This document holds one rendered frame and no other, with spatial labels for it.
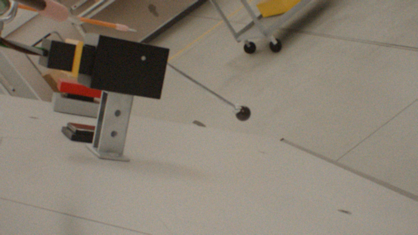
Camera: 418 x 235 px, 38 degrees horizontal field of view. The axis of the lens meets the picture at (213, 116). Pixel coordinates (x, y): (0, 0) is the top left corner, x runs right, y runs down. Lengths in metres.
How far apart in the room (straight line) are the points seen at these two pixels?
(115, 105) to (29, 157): 0.08
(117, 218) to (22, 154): 0.14
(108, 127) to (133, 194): 0.11
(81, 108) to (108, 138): 0.22
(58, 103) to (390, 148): 1.96
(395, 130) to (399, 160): 0.23
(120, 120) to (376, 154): 2.11
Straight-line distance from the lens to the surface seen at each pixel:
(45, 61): 0.46
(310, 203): 0.46
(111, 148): 0.48
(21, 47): 0.46
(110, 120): 0.47
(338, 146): 2.75
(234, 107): 0.52
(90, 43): 0.47
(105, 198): 0.35
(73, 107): 0.70
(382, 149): 2.55
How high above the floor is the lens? 1.19
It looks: 17 degrees down
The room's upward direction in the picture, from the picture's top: 35 degrees counter-clockwise
